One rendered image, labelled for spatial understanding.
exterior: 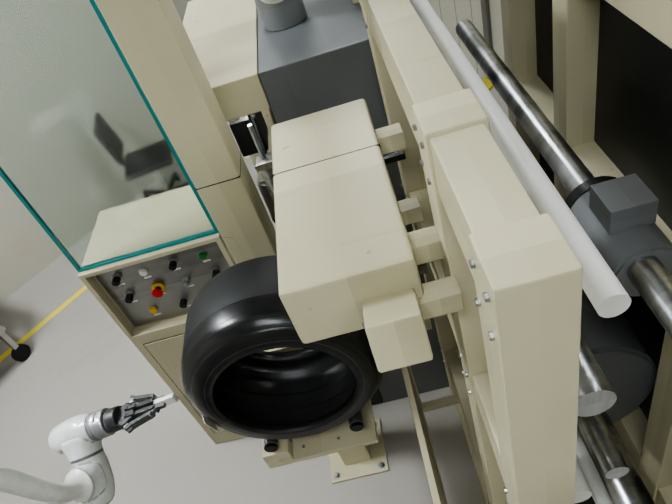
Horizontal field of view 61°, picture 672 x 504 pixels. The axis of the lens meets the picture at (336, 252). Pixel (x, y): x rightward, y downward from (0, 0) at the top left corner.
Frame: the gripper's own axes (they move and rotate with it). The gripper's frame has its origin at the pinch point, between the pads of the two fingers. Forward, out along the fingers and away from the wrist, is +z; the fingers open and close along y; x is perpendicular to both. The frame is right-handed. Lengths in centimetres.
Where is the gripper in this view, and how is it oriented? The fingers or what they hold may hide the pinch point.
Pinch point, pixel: (166, 400)
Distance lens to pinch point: 189.9
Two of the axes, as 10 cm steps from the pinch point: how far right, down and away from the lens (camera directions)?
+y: -1.1, -6.6, 7.5
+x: 3.9, 6.6, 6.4
